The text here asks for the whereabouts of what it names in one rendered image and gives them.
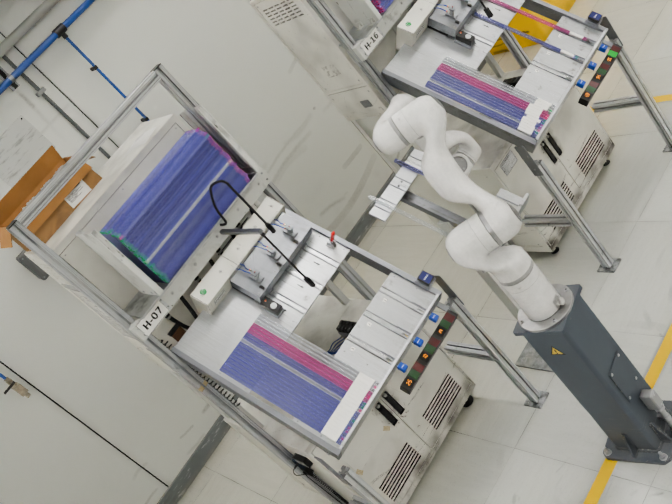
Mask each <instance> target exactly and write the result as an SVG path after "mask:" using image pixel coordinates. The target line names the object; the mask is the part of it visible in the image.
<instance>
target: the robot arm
mask: <svg viewBox="0 0 672 504"><path fill-rule="evenodd" d="M446 122H447V116H446V111H445V108H444V106H443V105H442V104H441V102H440V101H439V100H437V99H436V98H435V97H432V96H428V95H425V96H420V97H418V98H416V99H414V98H413V97H411V96H409V95H406V94H398V95H396V96H394V97H393V98H392V100H391V102H390V105H389V107H388V109H387V110H386V111H385V112H384V114H383V115H382V116H381V117H380V119H379V120H378V122H377V123H376V125H375V128H374V131H373V143H374V145H375V147H376V148H377V149H378V150H379V152H381V153H383V154H386V155H391V154H395V153H398V152H399V151H401V150H403V149H404V148H406V147H407V146H408V145H410V144H411V143H413V142H415V143H416V144H417V145H418V146H419V147H420V149H421V150H422V151H423V152H424V154H423V157H422V163H421V167H422V171H423V174H424V176H425V177H426V179H427V180H428V182H429V183H430V184H431V186H432V187H433V189H434V190H435V191H436V192H437V193H438V194H439V195H440V196H441V197H442V198H443V199H445V200H447V201H449V202H453V203H468V204H472V205H474V206H476V207H477V208H478V210H479V211H478V212H477V213H475V214H474V215H472V216H471V217H470V218H468V219H467V220H465V221H464V222H462V223H461V224H459V225H458V226H457V227H455V228H454V229H453V230H452V231H451V232H450V233H449V234H448V235H447V237H446V241H445V246H446V250H447V253H448V255H449V256H450V257H451V259H452V260H453V261H454V262H456V263H457V264H458V265H460V266H463V267H465V268H469V269H474V270H481V271H487V272H490V273H491V274H492V275H494V277H495V278H496V279H497V280H498V281H499V282H500V284H501V285H502V286H503V287H504V288H505V290H506V291H507V292H508V293H509V294H510V296H511V297H512V298H513V299H514V301H515V302H516V303H517V304H518V305H519V307H520V309H519V312H518V322H519V324H520V325H521V327H522V328H523V329H524V330H526V331H528V332H532V333H538V332H543V331H547V330H549V329H551V328H553V327H555V326H556V325H558V324H559V323H561V322H562V321H563V320H564V319H565V318H566V316H567V315H568V314H569V312H570V311H571V309H572V306H573V302H574V297H573V293H572V291H571V290H570V289H569V288H568V287H567V286H566V285H563V284H558V283H556V284H551V283H550V282H549V280H548V279H547V278H546V277H545V275H544V274H543V273H542V271H541V270H540V269H539V268H538V266H537V265H536V264H535V262H534V261H533V260H532V259H531V257H530V256H529V255H528V253H527V252H526V251H525V250H524V249H523V248H522V247H520V246H517V245H509V246H502V247H500V246H501V245H503V244H504V243H506V242H507V241H509V240H510V239H512V238H513V237H514V236H515V235H516V234H517V233H518V232H519V230H520V229H521V225H522V220H521V216H520V215H519V213H518V211H517V210H516V209H515V208H514V207H513V206H512V205H510V204H509V203H507V202H506V201H504V200H502V199H500V198H498V197H496V196H494V195H492V194H490V193H488V192H487V191H485V190H483V189H482V188H480V187H479V186H477V185H476V184H475V183H474V182H473V181H472V180H471V179H469V177H468V175H469V173H470V171H471V169H472V168H473V166H474V165H475V163H476V162H477V160H478V159H479V157H480V155H481V152H482V150H481V148H480V146H479V145H478V143H477V142H476V141H475V140H474V139H473V138H472V137H471V136H470V135H469V134H467V133H465V132H462V131H456V130H451V131H446ZM457 144H458V145H459V149H458V150H457V152H456V153H455V154H453V155H451V153H450V152H449V150H450V149H451V148H452V147H454V146H456V145H457Z"/></svg>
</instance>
